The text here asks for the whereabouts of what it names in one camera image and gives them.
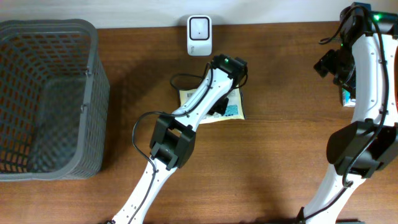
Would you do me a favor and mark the grey plastic mesh basket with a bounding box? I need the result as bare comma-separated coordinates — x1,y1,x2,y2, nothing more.
1,19,110,182

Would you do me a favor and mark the white barcode scanner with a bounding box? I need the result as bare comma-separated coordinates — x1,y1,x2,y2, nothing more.
187,15,213,57

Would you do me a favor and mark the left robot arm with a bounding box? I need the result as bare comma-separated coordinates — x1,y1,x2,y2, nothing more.
109,54,248,224

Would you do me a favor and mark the green tissue pack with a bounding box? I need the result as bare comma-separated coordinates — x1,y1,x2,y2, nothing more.
341,88,356,108

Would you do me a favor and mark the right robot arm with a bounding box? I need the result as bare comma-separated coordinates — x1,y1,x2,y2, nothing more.
296,2,397,223

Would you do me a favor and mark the yellow snack bag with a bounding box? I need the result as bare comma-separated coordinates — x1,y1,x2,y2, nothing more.
178,89,246,124

